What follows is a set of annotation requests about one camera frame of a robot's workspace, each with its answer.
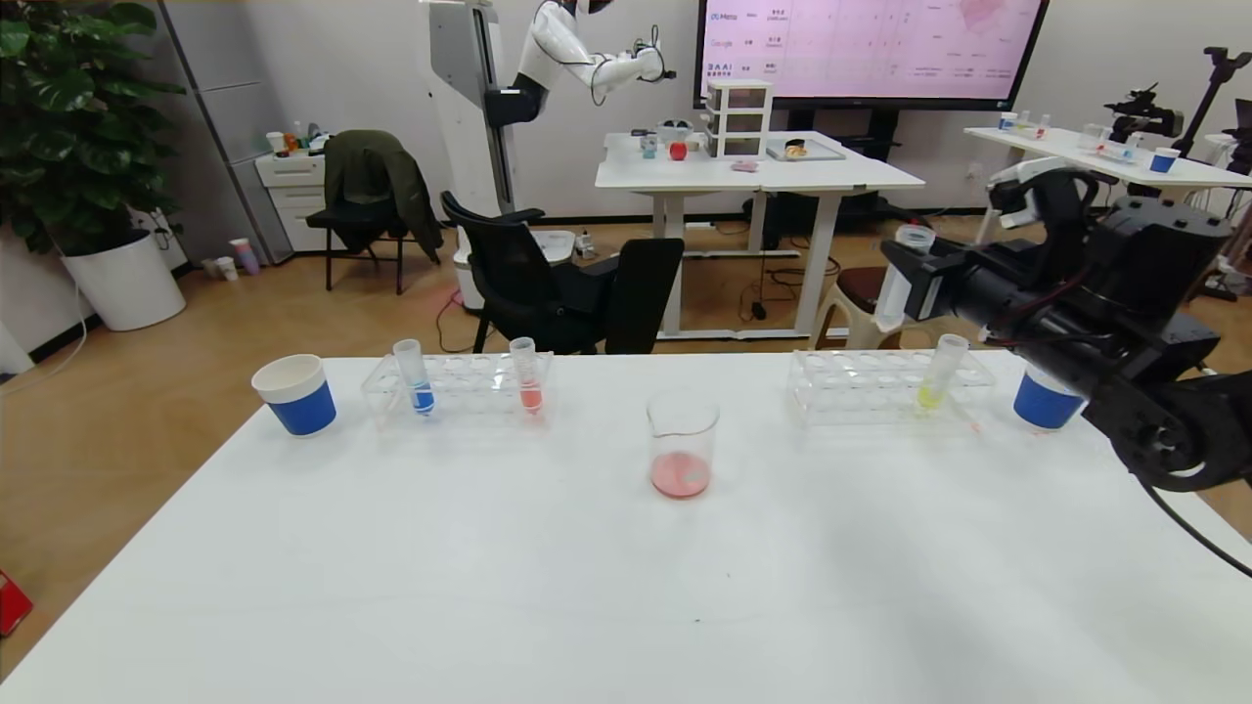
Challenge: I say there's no brown-top plastic stool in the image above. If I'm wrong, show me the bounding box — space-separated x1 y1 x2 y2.
812 266 906 351

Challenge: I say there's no black tripod stand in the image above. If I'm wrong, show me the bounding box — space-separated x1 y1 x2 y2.
1174 47 1252 159

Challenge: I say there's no red box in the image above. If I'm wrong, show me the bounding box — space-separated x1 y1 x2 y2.
0 569 34 637

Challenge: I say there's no large black-framed display screen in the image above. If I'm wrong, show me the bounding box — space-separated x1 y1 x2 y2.
693 0 1050 111

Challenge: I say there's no clear glass beaker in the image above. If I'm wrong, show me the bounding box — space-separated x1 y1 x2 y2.
647 389 722 501

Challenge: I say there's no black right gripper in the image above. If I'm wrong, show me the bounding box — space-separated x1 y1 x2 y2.
879 237 1041 336

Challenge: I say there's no white single desk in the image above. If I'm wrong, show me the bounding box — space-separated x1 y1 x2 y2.
932 125 1252 253

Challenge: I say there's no clear acrylic test tube rack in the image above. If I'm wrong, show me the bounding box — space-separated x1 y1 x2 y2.
361 352 555 432
788 349 997 427

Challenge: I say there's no grey tray with food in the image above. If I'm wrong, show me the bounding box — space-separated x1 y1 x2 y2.
765 139 846 162

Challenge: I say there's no white double desk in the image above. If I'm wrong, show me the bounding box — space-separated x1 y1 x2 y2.
595 131 926 343

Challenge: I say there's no white humanoid robot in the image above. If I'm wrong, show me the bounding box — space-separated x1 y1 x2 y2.
421 0 678 312

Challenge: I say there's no green plant in white pot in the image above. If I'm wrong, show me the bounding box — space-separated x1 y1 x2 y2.
0 0 187 332

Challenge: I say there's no black office chair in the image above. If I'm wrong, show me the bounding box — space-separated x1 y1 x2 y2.
440 191 686 355

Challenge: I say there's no black four-leg chair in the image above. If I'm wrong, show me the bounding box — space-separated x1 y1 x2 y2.
305 207 410 295

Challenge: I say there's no dark green jacket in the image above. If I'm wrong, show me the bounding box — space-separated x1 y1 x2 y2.
323 130 443 264

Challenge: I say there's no blue pigment test tube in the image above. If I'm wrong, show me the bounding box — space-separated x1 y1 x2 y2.
393 338 437 418

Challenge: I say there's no white drawer organizer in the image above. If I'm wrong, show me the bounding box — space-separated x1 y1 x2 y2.
704 80 773 160

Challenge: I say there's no blue white paper cup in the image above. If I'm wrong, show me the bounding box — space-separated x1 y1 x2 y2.
1012 364 1087 431
251 354 337 437

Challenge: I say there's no white drawer cabinet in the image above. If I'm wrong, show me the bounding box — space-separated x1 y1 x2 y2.
254 152 332 254

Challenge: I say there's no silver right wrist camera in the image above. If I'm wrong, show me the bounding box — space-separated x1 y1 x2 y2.
986 156 1101 255

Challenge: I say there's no yellow pigment test tube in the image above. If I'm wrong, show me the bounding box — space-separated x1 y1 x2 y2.
917 333 969 412

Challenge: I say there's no red pigment test tube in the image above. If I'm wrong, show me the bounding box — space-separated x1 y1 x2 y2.
873 226 937 331
510 336 545 416

